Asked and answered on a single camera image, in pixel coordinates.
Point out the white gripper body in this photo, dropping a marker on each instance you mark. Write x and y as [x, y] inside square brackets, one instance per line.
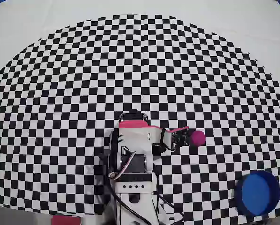
[133, 117]

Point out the pink faceted ball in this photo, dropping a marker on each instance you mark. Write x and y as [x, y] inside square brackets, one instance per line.
[198, 138]

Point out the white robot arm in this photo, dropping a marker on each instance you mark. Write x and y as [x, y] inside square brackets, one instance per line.
[135, 187]

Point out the blue round box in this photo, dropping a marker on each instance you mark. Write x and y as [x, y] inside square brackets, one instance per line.
[257, 194]

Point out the black white checkerboard mat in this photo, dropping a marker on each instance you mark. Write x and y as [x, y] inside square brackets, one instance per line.
[83, 70]

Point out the red flat block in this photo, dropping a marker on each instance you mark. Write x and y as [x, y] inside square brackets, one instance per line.
[65, 220]

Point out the green camera circuit board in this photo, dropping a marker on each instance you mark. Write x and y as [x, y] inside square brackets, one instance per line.
[179, 138]

